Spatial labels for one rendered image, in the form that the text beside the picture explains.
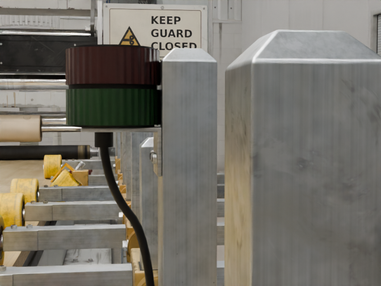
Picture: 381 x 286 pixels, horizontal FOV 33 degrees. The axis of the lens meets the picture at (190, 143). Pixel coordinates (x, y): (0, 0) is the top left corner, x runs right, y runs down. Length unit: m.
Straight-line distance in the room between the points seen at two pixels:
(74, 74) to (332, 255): 0.27
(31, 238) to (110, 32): 2.07
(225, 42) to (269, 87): 9.50
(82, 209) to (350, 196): 1.06
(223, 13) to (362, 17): 3.91
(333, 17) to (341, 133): 6.54
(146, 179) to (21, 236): 0.35
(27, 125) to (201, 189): 2.60
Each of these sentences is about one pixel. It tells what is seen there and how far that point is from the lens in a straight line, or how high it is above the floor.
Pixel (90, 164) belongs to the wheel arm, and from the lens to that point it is 2.20.
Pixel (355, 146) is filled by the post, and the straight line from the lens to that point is 0.16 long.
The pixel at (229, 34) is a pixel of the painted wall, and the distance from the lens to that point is 9.68.
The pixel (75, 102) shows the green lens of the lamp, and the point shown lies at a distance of 0.40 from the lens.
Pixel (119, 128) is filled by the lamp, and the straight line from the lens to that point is 0.40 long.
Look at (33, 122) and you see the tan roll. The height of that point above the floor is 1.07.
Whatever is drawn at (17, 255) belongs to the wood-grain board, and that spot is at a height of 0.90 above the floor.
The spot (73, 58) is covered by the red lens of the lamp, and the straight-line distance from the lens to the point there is 0.40.
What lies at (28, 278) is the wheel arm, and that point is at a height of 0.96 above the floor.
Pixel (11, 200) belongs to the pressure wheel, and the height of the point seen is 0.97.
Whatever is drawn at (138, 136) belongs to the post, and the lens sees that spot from 0.90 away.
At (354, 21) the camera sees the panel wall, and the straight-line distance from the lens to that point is 6.27.
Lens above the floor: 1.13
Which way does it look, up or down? 3 degrees down
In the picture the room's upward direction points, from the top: straight up
